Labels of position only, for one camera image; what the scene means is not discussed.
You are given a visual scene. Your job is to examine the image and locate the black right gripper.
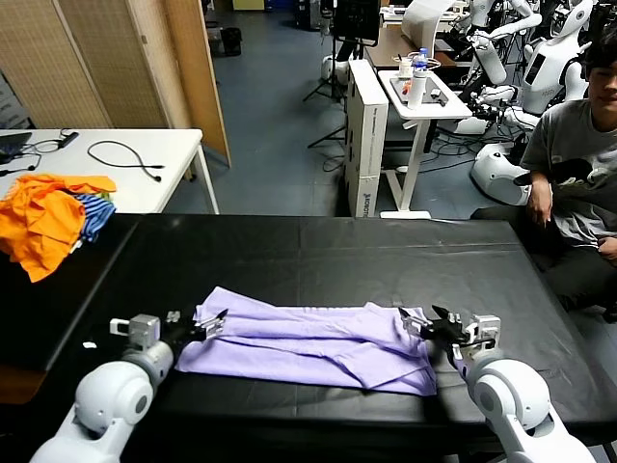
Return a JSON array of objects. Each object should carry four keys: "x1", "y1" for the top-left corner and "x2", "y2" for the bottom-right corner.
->
[{"x1": 397, "y1": 304, "x2": 476, "y2": 349}]

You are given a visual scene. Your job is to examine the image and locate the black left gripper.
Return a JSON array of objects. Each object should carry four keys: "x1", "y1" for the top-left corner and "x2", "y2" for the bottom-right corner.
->
[{"x1": 161, "y1": 308, "x2": 230, "y2": 346}]

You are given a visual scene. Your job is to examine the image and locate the lavender t-shirt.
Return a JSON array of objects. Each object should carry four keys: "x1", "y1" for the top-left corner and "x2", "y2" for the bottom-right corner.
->
[{"x1": 174, "y1": 286, "x2": 438, "y2": 397}]

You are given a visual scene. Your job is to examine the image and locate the person right forearm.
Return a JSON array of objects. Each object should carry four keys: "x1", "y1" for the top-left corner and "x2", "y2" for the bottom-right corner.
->
[{"x1": 528, "y1": 167, "x2": 551, "y2": 194}]

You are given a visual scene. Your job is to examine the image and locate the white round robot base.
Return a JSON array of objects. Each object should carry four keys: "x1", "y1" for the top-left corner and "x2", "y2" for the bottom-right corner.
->
[{"x1": 469, "y1": 143, "x2": 534, "y2": 206}]

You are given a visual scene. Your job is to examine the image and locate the person right hand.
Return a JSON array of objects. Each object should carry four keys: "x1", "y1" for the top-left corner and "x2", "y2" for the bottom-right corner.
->
[{"x1": 525, "y1": 187, "x2": 554, "y2": 228}]

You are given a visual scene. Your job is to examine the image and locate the white table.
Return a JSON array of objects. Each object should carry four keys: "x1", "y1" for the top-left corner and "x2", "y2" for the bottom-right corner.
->
[{"x1": 0, "y1": 128, "x2": 221, "y2": 216}]

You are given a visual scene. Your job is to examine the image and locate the blue striped garment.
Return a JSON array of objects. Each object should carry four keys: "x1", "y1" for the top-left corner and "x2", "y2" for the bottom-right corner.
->
[{"x1": 71, "y1": 192, "x2": 118, "y2": 245}]

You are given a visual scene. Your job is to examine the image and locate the white standing desk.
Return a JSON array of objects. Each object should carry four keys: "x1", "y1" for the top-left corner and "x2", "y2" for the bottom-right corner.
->
[{"x1": 377, "y1": 69, "x2": 473, "y2": 221}]

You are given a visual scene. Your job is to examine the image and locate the tall white cardboard box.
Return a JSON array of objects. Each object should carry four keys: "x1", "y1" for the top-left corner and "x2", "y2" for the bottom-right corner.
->
[{"x1": 345, "y1": 60, "x2": 389, "y2": 219}]

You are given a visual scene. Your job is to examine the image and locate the orange garment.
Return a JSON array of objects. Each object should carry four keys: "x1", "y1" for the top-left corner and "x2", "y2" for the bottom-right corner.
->
[{"x1": 0, "y1": 173, "x2": 119, "y2": 285}]

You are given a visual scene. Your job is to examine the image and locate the white low robot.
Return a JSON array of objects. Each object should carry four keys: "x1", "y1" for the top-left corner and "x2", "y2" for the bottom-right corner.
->
[{"x1": 452, "y1": 85, "x2": 544, "y2": 136}]

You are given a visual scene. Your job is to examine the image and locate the dark tray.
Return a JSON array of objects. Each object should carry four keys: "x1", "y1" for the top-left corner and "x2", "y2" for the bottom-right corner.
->
[{"x1": 389, "y1": 76, "x2": 449, "y2": 108}]

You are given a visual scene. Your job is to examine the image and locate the seated person grey shirt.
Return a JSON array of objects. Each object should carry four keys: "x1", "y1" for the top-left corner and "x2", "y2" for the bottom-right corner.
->
[{"x1": 469, "y1": 28, "x2": 617, "y2": 314}]

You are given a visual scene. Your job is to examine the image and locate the white thermos bottle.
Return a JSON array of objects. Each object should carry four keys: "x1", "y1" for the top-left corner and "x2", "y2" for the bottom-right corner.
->
[{"x1": 408, "y1": 67, "x2": 428, "y2": 111}]

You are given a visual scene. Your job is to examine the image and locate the white cup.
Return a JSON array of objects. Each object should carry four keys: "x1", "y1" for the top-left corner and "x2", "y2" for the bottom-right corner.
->
[{"x1": 392, "y1": 53, "x2": 416, "y2": 81}]

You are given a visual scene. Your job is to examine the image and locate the black laptop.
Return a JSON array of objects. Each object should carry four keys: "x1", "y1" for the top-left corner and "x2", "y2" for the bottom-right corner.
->
[{"x1": 0, "y1": 132, "x2": 34, "y2": 165}]

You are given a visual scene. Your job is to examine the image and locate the small white floor unit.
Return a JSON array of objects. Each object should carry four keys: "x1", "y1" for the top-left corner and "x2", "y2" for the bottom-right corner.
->
[{"x1": 321, "y1": 56, "x2": 351, "y2": 83}]

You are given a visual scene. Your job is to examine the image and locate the white humanoid robot dark face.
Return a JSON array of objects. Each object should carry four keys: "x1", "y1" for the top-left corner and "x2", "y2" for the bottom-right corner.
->
[{"x1": 523, "y1": 0, "x2": 594, "y2": 117}]

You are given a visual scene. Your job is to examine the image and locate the brown wooden desk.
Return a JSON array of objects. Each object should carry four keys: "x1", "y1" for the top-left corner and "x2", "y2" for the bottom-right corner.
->
[{"x1": 363, "y1": 26, "x2": 476, "y2": 73}]

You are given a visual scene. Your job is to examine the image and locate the black trash bin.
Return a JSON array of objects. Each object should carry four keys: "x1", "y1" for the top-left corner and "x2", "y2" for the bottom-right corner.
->
[{"x1": 220, "y1": 28, "x2": 242, "y2": 59}]

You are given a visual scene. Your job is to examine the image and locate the wooden folding screen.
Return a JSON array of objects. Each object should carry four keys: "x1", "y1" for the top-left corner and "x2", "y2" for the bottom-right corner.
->
[{"x1": 0, "y1": 0, "x2": 232, "y2": 169}]

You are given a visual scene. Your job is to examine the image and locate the white curved shell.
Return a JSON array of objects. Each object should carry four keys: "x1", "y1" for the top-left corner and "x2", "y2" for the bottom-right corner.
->
[{"x1": 402, "y1": 0, "x2": 457, "y2": 54}]

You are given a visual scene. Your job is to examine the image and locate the black panel on tripod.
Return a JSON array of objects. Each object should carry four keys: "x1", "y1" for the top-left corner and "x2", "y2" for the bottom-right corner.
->
[{"x1": 302, "y1": 0, "x2": 382, "y2": 150}]

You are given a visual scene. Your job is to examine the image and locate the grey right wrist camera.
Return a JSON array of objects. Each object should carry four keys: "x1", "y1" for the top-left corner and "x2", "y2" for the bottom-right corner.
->
[{"x1": 465, "y1": 313, "x2": 502, "y2": 351}]

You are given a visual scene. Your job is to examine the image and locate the black looped cable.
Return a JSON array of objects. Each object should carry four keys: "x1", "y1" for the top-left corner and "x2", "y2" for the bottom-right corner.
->
[{"x1": 87, "y1": 140, "x2": 166, "y2": 183}]

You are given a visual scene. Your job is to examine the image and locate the tangled black floor cables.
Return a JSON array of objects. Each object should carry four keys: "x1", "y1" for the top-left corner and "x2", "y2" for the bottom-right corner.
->
[{"x1": 423, "y1": 132, "x2": 483, "y2": 175}]

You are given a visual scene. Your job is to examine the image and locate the thin black earphone cable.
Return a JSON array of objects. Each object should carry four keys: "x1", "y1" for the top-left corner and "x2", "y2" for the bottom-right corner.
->
[{"x1": 0, "y1": 152, "x2": 40, "y2": 177}]

